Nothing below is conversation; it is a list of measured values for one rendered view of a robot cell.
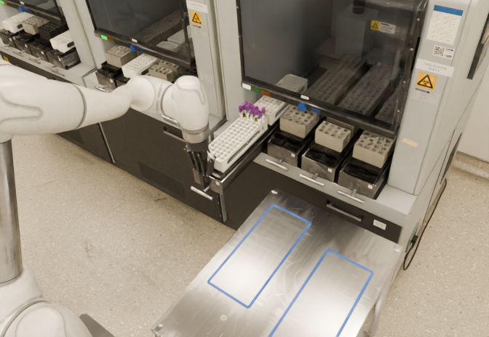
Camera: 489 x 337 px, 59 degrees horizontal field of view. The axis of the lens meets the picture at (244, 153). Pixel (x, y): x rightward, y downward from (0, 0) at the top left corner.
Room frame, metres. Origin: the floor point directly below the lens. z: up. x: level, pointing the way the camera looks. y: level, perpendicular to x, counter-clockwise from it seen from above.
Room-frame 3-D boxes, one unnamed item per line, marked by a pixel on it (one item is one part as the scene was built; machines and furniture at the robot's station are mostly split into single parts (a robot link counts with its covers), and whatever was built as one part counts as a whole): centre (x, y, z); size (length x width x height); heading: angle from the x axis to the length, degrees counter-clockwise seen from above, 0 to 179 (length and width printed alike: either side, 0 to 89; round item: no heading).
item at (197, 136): (1.10, 0.15, 1.03); 0.09 x 0.09 x 0.06
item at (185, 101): (1.11, 0.16, 1.14); 0.13 x 0.11 x 0.16; 57
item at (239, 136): (1.25, 0.03, 0.83); 0.30 x 0.10 x 0.06; 142
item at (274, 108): (1.50, -0.17, 0.83); 0.30 x 0.10 x 0.06; 142
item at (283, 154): (1.47, -0.34, 0.78); 0.73 x 0.14 x 0.09; 142
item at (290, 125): (1.29, -0.20, 0.85); 0.12 x 0.02 x 0.06; 52
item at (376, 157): (1.10, -0.44, 0.85); 0.12 x 0.02 x 0.06; 51
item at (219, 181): (1.36, -0.06, 0.78); 0.73 x 0.14 x 0.09; 142
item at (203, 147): (1.10, 0.15, 0.96); 0.08 x 0.07 x 0.09; 52
